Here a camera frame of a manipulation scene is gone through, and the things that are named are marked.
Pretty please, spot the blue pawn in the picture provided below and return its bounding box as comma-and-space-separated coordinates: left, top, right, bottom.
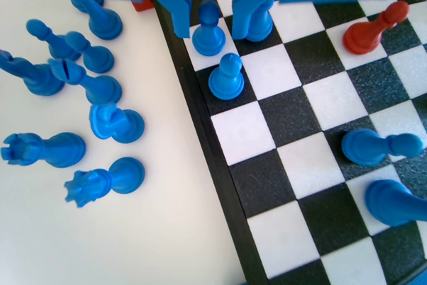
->
340, 127, 425, 167
191, 0, 227, 57
25, 18, 81, 61
208, 52, 246, 101
245, 0, 275, 43
64, 31, 115, 74

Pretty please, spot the red pawn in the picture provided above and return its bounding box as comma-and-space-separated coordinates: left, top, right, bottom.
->
342, 0, 410, 56

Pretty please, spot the black and white chessboard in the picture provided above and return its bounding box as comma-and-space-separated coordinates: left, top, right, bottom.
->
145, 0, 427, 285

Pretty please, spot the blue rook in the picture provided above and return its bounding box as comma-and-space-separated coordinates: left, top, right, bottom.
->
0, 131, 87, 169

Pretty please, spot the blue queen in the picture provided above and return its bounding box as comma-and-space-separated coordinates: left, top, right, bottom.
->
63, 156, 146, 208

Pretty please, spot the blue king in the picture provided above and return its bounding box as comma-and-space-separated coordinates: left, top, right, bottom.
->
364, 179, 427, 228

